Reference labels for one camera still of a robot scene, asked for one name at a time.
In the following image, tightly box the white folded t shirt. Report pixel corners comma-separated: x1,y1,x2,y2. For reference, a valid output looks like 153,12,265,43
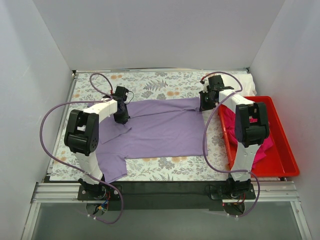
217,73,257,97

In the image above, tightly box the aluminium frame rail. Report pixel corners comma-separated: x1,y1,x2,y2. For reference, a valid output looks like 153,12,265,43
20,69,313,240

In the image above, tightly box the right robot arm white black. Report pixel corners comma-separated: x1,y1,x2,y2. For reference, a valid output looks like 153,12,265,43
199,71,270,199

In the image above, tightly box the magenta t shirt in bin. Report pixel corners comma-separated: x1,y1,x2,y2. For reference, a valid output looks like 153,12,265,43
221,108,274,169

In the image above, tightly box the red plastic bin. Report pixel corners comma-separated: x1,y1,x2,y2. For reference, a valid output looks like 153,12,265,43
218,96,300,178

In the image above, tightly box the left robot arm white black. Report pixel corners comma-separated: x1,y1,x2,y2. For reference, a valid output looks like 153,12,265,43
64,86,130,180

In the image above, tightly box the purple t shirt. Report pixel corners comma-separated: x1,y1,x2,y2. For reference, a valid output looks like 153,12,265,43
95,97,208,183

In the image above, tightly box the floral table mat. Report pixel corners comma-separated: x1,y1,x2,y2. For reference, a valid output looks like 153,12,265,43
49,71,234,182

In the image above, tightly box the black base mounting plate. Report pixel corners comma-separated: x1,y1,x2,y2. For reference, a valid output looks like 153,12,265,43
77,181,258,211

